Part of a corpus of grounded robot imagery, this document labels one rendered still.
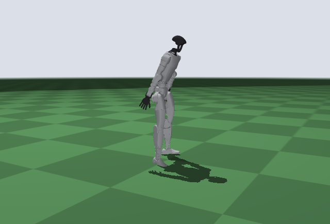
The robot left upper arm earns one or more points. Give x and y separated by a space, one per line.
174 74

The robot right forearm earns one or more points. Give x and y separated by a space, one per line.
153 85

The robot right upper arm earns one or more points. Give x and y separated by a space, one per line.
164 61

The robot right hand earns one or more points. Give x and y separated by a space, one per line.
146 101

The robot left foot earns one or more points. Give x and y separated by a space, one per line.
170 151

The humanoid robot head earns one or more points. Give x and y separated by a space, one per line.
178 41

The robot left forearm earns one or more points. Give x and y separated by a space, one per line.
169 83

